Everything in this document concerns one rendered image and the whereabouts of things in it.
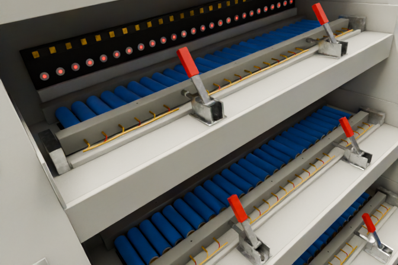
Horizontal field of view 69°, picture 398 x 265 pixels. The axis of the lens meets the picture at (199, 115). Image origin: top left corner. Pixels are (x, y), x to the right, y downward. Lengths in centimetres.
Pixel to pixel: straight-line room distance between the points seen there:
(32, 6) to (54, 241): 20
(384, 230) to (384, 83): 31
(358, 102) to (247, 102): 40
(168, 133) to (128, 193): 8
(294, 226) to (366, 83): 37
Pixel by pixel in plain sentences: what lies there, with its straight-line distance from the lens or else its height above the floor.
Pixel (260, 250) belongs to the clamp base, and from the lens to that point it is 44.
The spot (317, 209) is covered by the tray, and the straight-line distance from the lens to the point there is 50.
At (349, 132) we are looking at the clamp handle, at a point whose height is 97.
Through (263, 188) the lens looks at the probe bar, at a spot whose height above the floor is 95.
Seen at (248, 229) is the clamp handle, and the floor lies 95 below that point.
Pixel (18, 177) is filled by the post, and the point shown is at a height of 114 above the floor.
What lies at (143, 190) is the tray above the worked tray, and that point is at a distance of 31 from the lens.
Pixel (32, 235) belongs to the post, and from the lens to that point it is 28.
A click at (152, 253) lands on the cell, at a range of 43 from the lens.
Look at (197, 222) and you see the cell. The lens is 45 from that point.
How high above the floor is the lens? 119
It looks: 12 degrees down
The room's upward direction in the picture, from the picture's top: 19 degrees counter-clockwise
